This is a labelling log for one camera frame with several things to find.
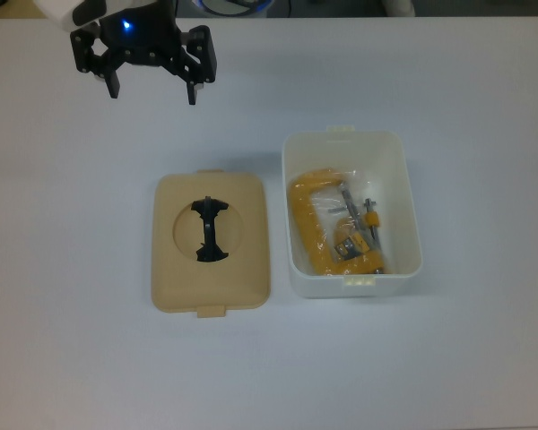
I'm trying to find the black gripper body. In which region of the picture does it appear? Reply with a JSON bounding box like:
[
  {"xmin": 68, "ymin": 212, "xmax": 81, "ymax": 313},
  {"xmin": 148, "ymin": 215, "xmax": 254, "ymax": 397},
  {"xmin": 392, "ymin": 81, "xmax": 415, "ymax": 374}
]
[{"xmin": 99, "ymin": 30, "xmax": 186, "ymax": 76}]

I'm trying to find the tan plastic case lid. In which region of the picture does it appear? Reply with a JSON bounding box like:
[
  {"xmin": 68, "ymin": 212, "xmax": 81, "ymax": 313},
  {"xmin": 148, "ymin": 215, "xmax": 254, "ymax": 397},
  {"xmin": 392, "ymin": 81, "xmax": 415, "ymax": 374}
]
[{"xmin": 150, "ymin": 168, "xmax": 271, "ymax": 320}]

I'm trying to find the white plastic tool case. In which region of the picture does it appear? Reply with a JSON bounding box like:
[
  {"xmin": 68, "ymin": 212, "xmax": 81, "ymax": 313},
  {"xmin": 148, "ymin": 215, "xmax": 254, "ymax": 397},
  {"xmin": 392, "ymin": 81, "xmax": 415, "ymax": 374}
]
[{"xmin": 281, "ymin": 124, "xmax": 424, "ymax": 300}]

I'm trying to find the white round blue-ringed base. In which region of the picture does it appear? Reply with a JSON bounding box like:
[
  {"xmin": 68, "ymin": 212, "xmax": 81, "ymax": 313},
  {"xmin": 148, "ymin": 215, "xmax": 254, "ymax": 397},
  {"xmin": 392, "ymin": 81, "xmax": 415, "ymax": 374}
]
[{"xmin": 191, "ymin": 0, "xmax": 277, "ymax": 19}]

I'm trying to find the yellow C-clamp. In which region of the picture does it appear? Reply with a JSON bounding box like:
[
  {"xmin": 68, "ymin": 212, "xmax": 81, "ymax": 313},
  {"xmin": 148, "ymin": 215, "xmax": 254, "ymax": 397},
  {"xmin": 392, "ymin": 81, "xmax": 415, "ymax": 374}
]
[{"xmin": 286, "ymin": 168, "xmax": 386, "ymax": 277}]

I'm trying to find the clear plastic bag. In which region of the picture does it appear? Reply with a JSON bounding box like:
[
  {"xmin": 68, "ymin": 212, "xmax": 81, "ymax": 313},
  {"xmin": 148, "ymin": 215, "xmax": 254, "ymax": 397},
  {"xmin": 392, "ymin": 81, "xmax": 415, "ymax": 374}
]
[{"xmin": 286, "ymin": 168, "xmax": 389, "ymax": 279}]

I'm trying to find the metal screw rod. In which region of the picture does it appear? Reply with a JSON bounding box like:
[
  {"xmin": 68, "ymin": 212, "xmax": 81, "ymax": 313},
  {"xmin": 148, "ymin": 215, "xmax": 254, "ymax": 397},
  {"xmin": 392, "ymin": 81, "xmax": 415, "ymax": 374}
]
[{"xmin": 362, "ymin": 198, "xmax": 383, "ymax": 247}]

